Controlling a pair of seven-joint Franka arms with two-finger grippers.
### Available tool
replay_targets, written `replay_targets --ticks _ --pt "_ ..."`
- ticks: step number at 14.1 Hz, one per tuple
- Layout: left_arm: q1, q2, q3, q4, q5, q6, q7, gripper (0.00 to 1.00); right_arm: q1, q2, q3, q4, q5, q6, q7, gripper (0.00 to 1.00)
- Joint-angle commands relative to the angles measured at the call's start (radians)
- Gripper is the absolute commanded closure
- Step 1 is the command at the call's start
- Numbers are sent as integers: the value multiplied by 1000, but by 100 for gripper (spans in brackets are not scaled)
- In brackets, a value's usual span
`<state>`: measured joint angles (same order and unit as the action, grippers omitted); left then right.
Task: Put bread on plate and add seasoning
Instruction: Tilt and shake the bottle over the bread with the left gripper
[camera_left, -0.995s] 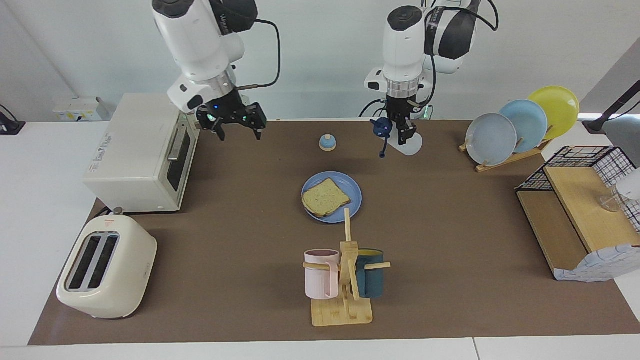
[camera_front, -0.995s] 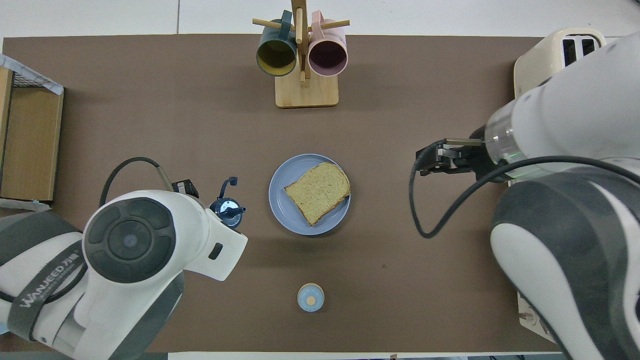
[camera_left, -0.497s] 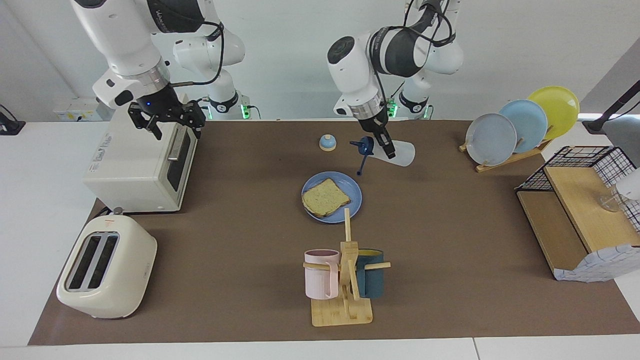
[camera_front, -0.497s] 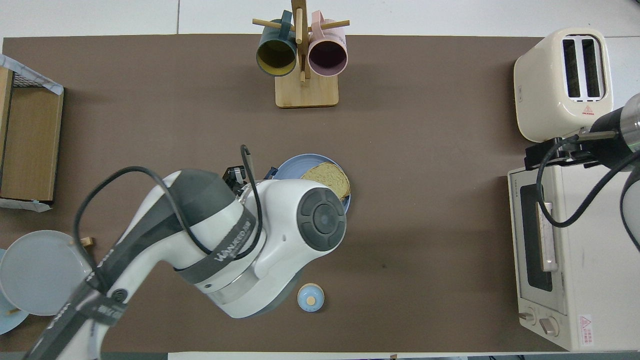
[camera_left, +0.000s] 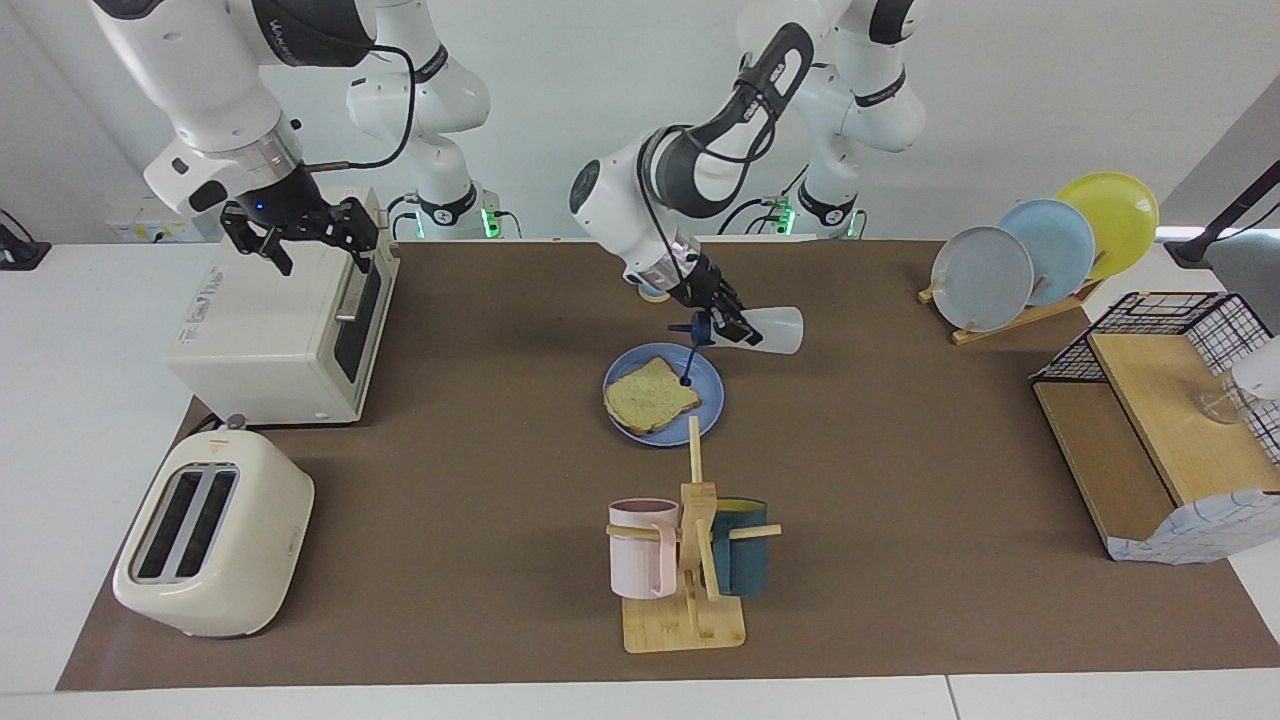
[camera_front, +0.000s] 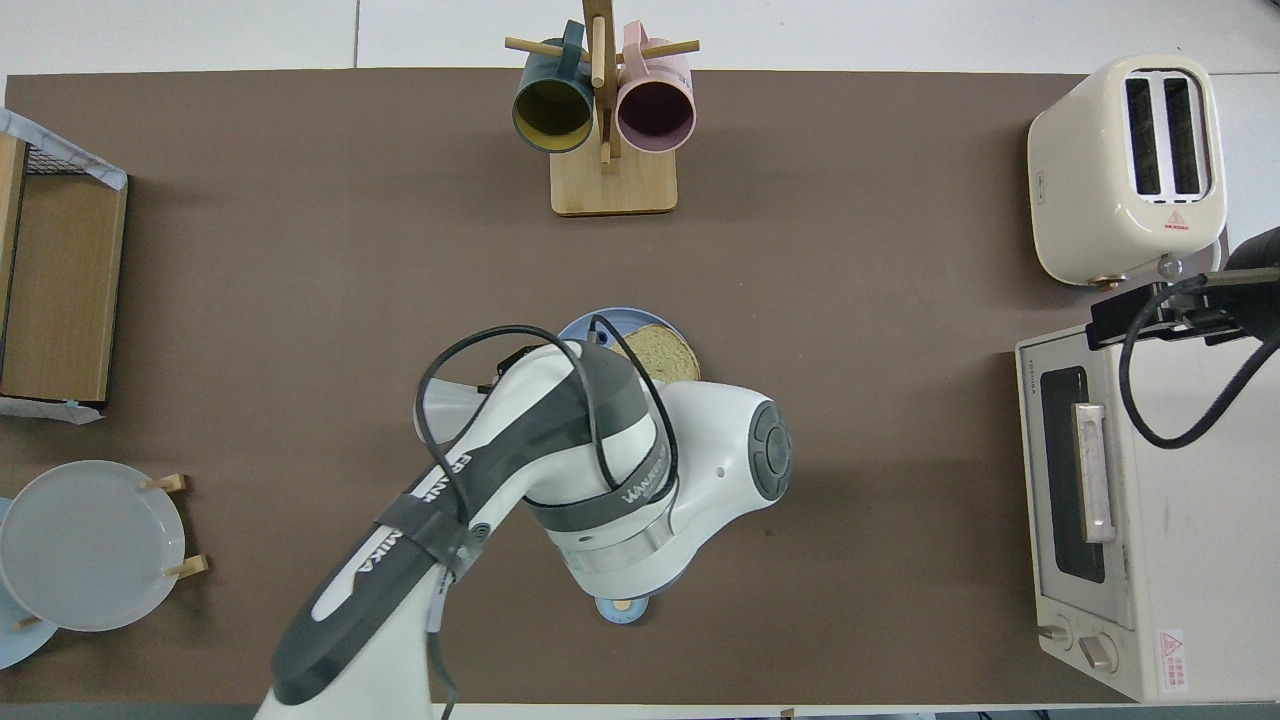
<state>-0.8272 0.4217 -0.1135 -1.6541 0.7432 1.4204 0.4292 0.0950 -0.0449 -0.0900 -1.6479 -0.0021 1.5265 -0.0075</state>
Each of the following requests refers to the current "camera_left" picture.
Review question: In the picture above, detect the white wall socket box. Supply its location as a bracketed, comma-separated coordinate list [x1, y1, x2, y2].
[105, 193, 206, 244]

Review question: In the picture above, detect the wooden mug tree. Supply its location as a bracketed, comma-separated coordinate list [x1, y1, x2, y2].
[607, 415, 783, 654]

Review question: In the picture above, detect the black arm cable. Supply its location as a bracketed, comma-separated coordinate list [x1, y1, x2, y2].
[300, 40, 417, 171]
[640, 30, 801, 281]

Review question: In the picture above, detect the yellow plate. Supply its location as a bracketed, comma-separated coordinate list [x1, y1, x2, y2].
[1055, 172, 1161, 281]

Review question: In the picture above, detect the cream two-slot toaster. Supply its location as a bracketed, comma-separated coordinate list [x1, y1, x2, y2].
[112, 428, 316, 639]

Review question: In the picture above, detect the black angled stand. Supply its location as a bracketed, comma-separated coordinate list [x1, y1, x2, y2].
[1165, 160, 1280, 269]

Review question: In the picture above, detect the light blue plate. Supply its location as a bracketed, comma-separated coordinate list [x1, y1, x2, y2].
[998, 199, 1097, 307]

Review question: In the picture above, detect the brown table mat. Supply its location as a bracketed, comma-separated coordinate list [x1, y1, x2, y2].
[55, 238, 1280, 693]

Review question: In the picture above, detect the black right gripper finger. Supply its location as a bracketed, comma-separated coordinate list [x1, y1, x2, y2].
[220, 204, 296, 277]
[324, 197, 382, 277]

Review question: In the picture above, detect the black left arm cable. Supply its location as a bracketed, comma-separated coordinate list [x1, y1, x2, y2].
[640, 30, 801, 281]

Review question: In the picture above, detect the pink mug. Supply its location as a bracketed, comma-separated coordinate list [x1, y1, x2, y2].
[608, 498, 681, 600]

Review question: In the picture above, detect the grey plate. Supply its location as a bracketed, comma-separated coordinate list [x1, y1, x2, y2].
[930, 226, 1035, 333]

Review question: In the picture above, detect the blue round plate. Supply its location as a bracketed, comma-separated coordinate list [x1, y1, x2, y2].
[602, 343, 726, 447]

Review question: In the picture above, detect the clear glass cup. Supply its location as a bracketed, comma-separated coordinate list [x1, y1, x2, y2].
[1195, 338, 1280, 433]

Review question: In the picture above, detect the squeeze bottle with blue cap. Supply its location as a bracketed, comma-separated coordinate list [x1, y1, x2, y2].
[668, 305, 804, 389]

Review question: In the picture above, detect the white toaster oven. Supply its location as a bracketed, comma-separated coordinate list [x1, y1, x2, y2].
[165, 185, 401, 426]

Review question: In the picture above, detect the wooden shelf with wire basket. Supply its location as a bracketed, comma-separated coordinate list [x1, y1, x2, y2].
[1030, 292, 1280, 563]

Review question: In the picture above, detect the slice of toast bread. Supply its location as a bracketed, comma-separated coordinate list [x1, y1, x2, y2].
[603, 357, 703, 436]

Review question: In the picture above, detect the wooden plate rack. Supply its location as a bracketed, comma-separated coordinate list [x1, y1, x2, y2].
[918, 278, 1106, 346]

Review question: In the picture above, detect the teal mug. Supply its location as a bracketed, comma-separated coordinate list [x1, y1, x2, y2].
[712, 498, 771, 598]

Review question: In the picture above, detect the black clamp stand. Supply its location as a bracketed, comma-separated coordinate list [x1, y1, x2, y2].
[0, 208, 51, 271]

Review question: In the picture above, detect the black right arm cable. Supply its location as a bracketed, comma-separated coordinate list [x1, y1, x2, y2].
[300, 40, 417, 171]

